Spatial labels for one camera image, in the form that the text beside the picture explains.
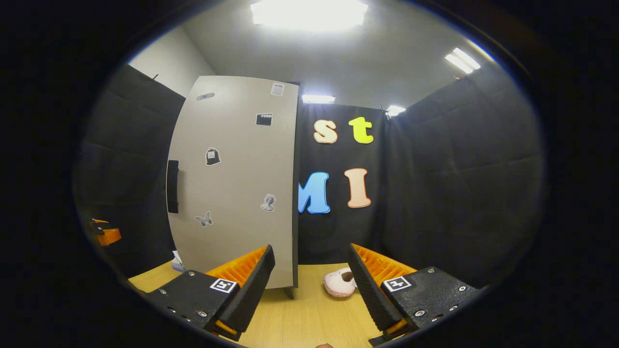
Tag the large ceiling light panel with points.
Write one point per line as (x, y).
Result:
(309, 13)

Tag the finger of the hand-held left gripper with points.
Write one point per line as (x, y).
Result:
(110, 237)
(100, 222)

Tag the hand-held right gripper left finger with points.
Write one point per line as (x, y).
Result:
(251, 290)

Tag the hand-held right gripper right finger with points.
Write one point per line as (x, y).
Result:
(367, 290)

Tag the white cabinet door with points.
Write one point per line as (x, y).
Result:
(232, 193)

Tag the pink plush toy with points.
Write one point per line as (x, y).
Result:
(336, 285)

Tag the black backdrop cloth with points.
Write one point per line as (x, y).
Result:
(459, 183)

